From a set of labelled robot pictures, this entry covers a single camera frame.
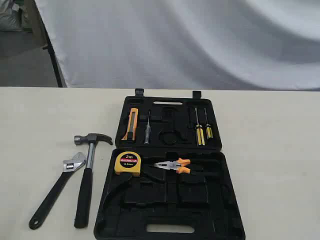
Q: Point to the black plastic tool case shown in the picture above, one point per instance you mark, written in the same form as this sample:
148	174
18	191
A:
161	204

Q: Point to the adjustable wrench black handle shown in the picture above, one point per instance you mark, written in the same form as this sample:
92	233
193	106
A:
69	167

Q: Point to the claw hammer black grip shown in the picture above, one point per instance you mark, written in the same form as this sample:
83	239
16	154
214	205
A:
85	191

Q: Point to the clear test pen screwdriver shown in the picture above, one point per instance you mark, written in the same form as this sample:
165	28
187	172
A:
147	129

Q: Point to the orange utility knife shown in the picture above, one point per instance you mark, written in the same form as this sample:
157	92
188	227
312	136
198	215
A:
130	134

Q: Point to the large yellow black screwdriver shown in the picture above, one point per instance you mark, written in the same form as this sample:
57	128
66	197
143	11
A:
199	131

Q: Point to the small yellow black screwdriver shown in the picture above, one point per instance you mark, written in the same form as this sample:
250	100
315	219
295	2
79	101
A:
208	127

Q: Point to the yellow tape measure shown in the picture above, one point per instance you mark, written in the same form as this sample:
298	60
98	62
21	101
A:
128	162

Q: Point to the white backdrop cloth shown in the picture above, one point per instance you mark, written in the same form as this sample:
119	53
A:
186	44

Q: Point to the black backdrop stand pole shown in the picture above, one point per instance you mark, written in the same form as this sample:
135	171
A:
49	47

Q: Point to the grey sack in background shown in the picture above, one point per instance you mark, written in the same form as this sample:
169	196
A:
10	17

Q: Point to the orange handled pliers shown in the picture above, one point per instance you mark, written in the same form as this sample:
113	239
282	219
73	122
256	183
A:
179	166

